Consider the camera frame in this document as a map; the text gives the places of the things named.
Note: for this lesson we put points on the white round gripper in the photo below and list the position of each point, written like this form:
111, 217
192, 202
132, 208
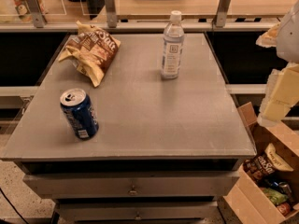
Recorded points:
290, 39

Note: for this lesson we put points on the clear plastic water bottle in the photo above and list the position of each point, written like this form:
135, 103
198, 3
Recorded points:
173, 45

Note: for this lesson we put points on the chip bag in box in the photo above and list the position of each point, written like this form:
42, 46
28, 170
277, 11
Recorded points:
265, 164

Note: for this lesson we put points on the dark can in box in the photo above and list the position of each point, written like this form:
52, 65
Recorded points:
282, 186

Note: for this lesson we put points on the cardboard box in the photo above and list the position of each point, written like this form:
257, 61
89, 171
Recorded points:
246, 199

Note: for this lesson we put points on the green snack bag in box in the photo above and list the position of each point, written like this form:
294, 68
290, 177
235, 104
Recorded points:
274, 196

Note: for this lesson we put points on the red can in box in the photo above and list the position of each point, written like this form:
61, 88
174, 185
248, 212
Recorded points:
284, 208

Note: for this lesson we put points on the grey drawer cabinet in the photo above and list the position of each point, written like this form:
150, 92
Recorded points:
165, 150

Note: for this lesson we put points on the brown yellow chip bag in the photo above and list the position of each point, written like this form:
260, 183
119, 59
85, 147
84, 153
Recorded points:
92, 50

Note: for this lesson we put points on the blue soda can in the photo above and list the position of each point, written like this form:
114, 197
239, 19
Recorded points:
78, 110

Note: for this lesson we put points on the metal bracket post right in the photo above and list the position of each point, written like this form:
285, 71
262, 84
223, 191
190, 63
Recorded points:
221, 14

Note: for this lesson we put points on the metal bracket post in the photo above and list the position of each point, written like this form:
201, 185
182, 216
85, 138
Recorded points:
221, 14
112, 19
37, 16

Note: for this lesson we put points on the metal bracket post middle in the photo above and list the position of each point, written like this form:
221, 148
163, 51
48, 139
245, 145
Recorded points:
112, 19

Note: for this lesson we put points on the metal bracket post left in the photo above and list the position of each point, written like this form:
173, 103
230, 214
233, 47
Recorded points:
37, 16

